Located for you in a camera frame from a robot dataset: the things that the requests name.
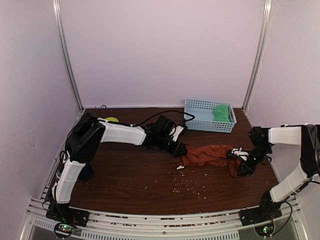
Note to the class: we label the left aluminium frame post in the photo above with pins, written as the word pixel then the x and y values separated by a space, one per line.
pixel 66 57

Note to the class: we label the brown towel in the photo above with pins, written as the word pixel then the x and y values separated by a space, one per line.
pixel 214 155

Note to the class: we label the right aluminium frame post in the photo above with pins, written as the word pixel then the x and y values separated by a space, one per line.
pixel 261 46

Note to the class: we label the aluminium front rail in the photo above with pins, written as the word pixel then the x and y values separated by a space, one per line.
pixel 221 225

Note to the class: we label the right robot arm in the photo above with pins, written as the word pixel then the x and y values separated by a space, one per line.
pixel 296 147

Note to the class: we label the dark blue mug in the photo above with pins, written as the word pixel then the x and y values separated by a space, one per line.
pixel 86 173

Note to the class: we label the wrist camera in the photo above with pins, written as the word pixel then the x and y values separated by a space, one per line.
pixel 238 153
pixel 178 131

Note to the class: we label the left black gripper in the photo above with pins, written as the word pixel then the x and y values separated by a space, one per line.
pixel 177 150

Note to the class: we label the green towel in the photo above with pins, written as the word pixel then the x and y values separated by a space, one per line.
pixel 221 113

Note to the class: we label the aluminium frame post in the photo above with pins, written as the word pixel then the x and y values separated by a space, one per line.
pixel 261 46
pixel 66 57

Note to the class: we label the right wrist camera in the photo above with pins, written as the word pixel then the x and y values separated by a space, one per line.
pixel 238 153

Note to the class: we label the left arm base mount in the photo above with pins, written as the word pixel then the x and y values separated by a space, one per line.
pixel 74 217

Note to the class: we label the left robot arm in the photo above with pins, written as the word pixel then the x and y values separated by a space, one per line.
pixel 84 139

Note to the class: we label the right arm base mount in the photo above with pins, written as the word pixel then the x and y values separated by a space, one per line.
pixel 256 215

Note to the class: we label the light blue plastic basket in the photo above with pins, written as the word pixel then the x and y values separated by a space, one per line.
pixel 200 116

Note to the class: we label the green plastic bowl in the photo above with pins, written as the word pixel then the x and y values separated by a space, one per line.
pixel 112 119

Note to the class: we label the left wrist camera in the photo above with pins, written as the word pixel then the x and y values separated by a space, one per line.
pixel 178 131

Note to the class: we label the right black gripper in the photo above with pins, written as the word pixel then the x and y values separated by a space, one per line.
pixel 249 169

